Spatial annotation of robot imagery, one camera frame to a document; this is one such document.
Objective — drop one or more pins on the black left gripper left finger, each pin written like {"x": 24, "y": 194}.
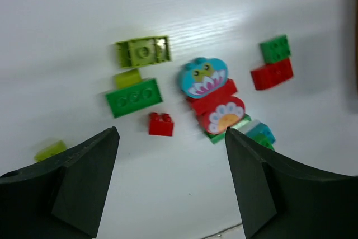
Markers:
{"x": 62, "y": 196}

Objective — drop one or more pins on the red flower picture lego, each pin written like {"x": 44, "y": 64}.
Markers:
{"x": 223, "y": 114}

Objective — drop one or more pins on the green long lego brick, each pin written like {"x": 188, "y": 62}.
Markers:
{"x": 134, "y": 98}

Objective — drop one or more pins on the green square lego brick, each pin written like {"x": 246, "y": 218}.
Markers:
{"x": 275, "y": 49}

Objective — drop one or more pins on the lime curved lego piece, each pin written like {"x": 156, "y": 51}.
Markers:
{"x": 128, "y": 78}

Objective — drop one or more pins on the green and blue lego stack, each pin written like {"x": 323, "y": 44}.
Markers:
{"x": 260, "y": 133}

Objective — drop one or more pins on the red long lego brick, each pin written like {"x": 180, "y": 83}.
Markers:
{"x": 202, "y": 105}

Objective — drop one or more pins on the small red lego brick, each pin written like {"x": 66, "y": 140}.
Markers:
{"x": 160, "y": 124}

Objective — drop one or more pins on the lime square lego brick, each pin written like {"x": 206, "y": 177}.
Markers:
{"x": 51, "y": 150}

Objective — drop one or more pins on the red curved lego brick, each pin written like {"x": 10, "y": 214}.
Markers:
{"x": 271, "y": 75}

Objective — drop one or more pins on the green flat lego base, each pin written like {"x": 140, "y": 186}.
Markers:
{"x": 215, "y": 138}

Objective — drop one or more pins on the lime hollow lego brick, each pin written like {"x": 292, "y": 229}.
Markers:
{"x": 142, "y": 52}

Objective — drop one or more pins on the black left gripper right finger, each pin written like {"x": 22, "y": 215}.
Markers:
{"x": 282, "y": 198}

